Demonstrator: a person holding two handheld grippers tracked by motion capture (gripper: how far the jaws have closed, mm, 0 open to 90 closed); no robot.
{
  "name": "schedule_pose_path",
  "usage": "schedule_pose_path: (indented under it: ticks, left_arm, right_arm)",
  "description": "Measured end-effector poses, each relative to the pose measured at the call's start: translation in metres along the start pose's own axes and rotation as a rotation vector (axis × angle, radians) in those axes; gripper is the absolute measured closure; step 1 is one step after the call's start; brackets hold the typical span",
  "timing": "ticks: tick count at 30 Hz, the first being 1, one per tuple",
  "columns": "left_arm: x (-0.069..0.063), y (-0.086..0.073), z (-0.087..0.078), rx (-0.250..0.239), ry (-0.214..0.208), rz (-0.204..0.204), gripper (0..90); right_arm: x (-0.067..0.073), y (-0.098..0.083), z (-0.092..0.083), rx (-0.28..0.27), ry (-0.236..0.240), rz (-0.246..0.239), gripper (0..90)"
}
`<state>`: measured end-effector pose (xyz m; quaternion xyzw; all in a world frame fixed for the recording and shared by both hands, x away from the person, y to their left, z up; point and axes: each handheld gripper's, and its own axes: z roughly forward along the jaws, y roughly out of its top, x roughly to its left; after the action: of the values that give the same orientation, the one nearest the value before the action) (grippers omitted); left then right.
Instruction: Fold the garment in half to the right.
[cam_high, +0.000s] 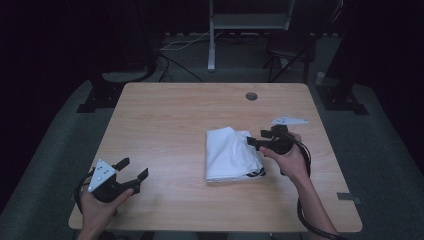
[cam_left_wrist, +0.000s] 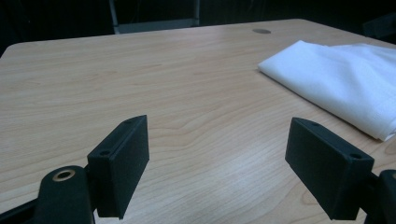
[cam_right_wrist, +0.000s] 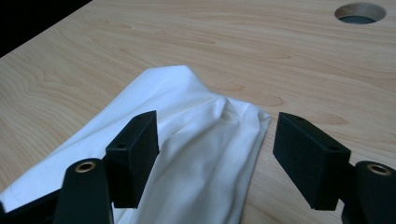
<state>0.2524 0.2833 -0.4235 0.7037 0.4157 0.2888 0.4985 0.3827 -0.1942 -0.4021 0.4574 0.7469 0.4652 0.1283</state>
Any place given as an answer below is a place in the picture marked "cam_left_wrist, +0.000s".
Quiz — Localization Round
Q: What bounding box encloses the white metal stand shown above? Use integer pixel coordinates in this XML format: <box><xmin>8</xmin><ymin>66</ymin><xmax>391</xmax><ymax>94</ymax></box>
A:
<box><xmin>107</xmin><ymin>0</ymin><xmax>201</xmax><ymax>35</ymax></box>

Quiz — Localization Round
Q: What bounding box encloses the white printed tank top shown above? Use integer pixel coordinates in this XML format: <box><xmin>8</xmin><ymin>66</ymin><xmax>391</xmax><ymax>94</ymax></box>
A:
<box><xmin>257</xmin><ymin>39</ymin><xmax>396</xmax><ymax>143</ymax></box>

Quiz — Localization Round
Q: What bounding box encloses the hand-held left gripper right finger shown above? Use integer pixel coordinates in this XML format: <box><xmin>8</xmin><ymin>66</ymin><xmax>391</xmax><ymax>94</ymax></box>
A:
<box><xmin>284</xmin><ymin>117</ymin><xmax>375</xmax><ymax>221</ymax></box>

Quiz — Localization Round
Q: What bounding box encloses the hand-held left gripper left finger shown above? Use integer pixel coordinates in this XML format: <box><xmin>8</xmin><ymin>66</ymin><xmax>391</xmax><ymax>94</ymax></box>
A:
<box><xmin>87</xmin><ymin>114</ymin><xmax>150</xmax><ymax>220</ymax></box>

